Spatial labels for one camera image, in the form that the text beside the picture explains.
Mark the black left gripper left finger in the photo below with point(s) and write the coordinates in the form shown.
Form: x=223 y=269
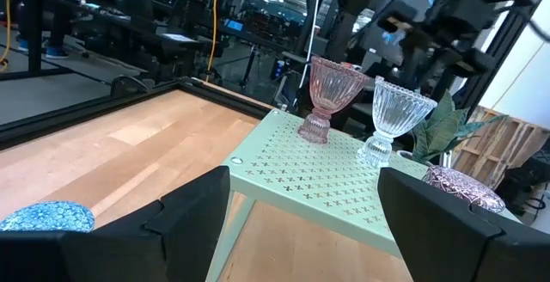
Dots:
x=129 y=252

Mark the wooden pallet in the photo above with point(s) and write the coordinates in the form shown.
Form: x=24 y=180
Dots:
x=498 y=144

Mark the pink ribbed glass candle holder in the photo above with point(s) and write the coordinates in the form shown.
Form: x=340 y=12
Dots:
x=333 y=88

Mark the black aluminium table frame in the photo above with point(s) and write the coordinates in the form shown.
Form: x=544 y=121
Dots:
x=86 y=114

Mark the person's blue shoe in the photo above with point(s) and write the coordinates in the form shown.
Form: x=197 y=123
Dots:
x=21 y=45
x=56 y=53

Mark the blue lit monitor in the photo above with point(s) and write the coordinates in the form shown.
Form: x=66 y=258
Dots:
x=234 y=25

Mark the clear ribbed glass candle holder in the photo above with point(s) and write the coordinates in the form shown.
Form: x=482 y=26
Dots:
x=395 y=110

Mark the potted green succulent plant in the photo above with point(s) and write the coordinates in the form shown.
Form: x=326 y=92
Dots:
x=442 y=129

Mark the purple patterned ceramic candle holder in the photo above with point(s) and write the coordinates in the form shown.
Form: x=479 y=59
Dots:
x=460 y=185

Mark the green perforated metal shelf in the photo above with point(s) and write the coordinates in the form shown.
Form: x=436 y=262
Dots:
x=301 y=174

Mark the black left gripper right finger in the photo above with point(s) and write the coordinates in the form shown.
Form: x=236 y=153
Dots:
x=451 y=247

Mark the black desk frame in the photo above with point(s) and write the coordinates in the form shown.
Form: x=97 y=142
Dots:
x=34 y=32

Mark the pale blue patterned candle holder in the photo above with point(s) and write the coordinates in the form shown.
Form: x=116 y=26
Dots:
x=47 y=216

